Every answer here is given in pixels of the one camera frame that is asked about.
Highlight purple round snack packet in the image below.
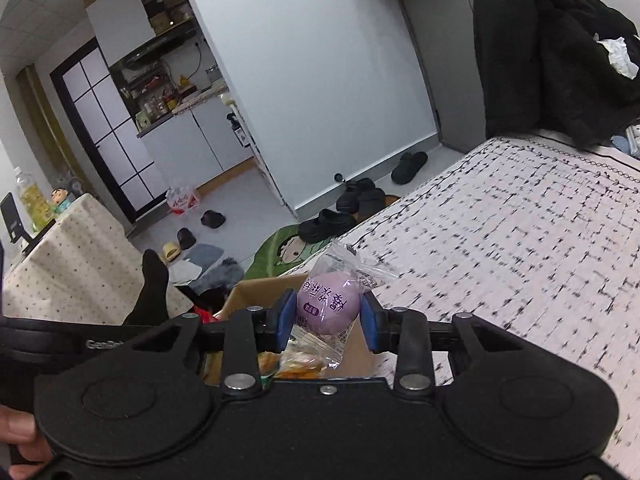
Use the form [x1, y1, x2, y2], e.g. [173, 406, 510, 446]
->
[290, 243, 399, 370]

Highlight orange cracker packet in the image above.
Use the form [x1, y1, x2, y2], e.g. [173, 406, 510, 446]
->
[258, 344, 326, 379]

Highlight person's left hand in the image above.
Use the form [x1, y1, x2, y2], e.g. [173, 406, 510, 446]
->
[0, 405, 53, 480]

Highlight red candy bar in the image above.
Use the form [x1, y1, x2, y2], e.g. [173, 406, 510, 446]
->
[193, 307, 219, 324]

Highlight open cardboard box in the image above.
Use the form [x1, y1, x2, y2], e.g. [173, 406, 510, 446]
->
[215, 273, 375, 378]

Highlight green cartoon floor mat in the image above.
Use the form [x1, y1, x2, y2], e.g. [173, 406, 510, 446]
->
[244, 224, 332, 280]

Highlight black sock foot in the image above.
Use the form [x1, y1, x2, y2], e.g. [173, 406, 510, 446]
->
[124, 249, 169, 326]

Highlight dotted cream tablecloth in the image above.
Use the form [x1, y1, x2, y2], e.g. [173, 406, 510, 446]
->
[0, 192, 194, 326]

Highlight red white plastic bag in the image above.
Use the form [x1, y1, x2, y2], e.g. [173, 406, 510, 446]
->
[166, 185, 201, 216]

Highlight black slippers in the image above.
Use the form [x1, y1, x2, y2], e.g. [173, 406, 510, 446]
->
[390, 152, 428, 185]

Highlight white black-patterned bed blanket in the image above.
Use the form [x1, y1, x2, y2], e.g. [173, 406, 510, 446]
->
[343, 132, 639, 479]

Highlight white kitchen cabinet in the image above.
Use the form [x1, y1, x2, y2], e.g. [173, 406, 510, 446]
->
[140, 96, 253, 188]

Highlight black clothes pile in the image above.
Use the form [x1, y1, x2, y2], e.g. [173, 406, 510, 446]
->
[473, 0, 639, 148]

